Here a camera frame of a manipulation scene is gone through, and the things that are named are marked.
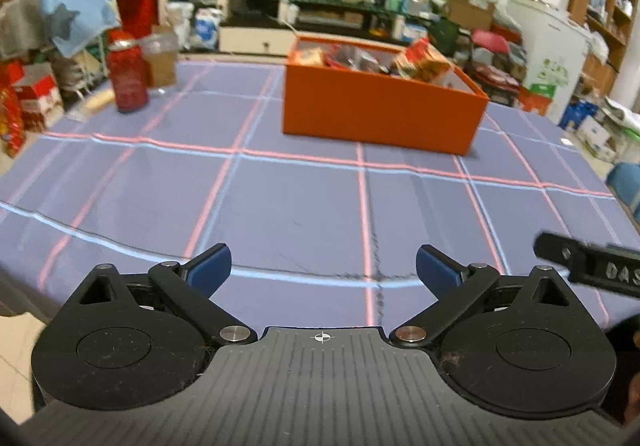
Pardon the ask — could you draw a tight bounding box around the orange cardboard box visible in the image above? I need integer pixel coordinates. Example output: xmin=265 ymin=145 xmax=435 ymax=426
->
xmin=282 ymin=35 xmax=489 ymax=155

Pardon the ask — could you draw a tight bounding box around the white freezer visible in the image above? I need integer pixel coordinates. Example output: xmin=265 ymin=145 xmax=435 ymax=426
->
xmin=506 ymin=0 xmax=591 ymax=125

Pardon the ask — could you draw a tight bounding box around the red folding chair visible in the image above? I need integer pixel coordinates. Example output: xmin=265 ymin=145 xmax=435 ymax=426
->
xmin=470 ymin=29 xmax=511 ymax=75

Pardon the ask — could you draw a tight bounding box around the clear glass jar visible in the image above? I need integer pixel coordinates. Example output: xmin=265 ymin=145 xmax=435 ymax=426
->
xmin=140 ymin=30 xmax=179 ymax=89

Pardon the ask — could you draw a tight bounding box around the white tv stand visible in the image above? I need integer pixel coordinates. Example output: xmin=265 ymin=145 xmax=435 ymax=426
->
xmin=218 ymin=0 xmax=440 ymax=58

